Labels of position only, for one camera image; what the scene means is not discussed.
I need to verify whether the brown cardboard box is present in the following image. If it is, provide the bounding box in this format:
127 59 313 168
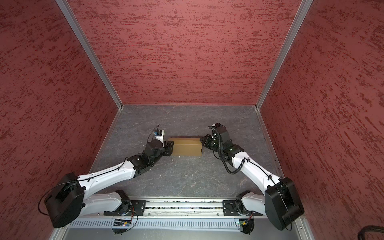
169 138 203 157

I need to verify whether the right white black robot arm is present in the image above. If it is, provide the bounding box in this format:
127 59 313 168
200 134 305 231

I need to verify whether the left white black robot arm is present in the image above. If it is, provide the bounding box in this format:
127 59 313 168
44 140 174 229

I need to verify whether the left small circuit board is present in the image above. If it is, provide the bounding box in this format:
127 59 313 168
113 219 132 228

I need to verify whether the small circuit board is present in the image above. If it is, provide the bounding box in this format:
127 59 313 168
113 219 132 228
238 220 251 228

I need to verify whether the right small circuit board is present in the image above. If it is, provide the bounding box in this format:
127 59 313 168
238 220 251 228

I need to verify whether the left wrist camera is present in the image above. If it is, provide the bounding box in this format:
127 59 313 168
152 129 165 146

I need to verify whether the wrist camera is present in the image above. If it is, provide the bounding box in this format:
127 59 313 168
152 129 165 146
212 123 233 148

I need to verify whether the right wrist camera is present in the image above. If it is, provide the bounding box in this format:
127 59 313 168
212 123 233 148

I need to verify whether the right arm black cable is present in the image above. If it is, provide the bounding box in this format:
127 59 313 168
207 125 293 232

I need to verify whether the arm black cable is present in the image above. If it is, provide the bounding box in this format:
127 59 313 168
37 124 161 217
207 125 293 232

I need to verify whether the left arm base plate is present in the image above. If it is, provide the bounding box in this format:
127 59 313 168
104 200 147 217

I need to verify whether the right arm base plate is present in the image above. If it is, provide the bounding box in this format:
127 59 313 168
222 199 266 217

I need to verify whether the aluminium front rail frame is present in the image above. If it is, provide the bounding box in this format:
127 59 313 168
50 197 314 240

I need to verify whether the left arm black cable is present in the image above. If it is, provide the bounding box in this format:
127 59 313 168
37 124 161 217

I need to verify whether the right aluminium corner post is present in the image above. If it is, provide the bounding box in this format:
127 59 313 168
256 0 313 112

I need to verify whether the aluminium corner post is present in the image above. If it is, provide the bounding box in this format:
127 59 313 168
256 0 313 112
56 0 124 111

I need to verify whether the left aluminium corner post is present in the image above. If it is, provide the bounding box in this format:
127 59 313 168
56 0 124 111

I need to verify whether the black cable bundle corner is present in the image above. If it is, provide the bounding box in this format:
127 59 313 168
357 224 384 240

